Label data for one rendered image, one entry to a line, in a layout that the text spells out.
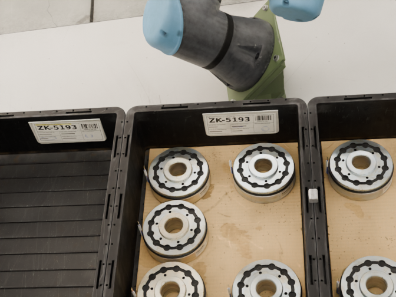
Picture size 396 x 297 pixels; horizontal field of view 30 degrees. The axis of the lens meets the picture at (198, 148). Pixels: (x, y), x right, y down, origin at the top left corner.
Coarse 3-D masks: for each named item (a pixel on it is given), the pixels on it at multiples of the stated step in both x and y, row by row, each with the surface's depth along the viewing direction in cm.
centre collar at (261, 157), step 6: (258, 156) 122; (264, 156) 122; (270, 156) 122; (252, 162) 122; (270, 162) 122; (276, 162) 121; (252, 168) 121; (276, 168) 121; (252, 174) 121; (258, 174) 120; (264, 174) 120; (270, 174) 120
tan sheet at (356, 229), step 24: (336, 144) 127; (384, 144) 125; (360, 168) 123; (336, 192) 121; (336, 216) 118; (360, 216) 117; (384, 216) 117; (336, 240) 115; (360, 240) 115; (384, 240) 114; (336, 264) 113
